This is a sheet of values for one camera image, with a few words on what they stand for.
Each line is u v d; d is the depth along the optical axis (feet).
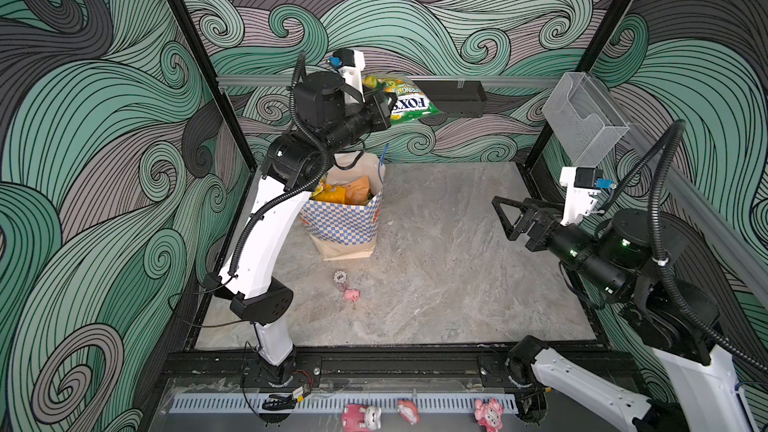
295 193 1.28
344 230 2.75
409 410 2.09
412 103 1.88
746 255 1.68
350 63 1.58
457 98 3.27
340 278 2.73
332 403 2.29
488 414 2.12
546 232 1.42
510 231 1.49
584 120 2.58
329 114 1.35
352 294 2.76
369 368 2.44
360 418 2.12
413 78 3.14
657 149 1.33
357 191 3.22
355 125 1.56
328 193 2.94
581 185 1.40
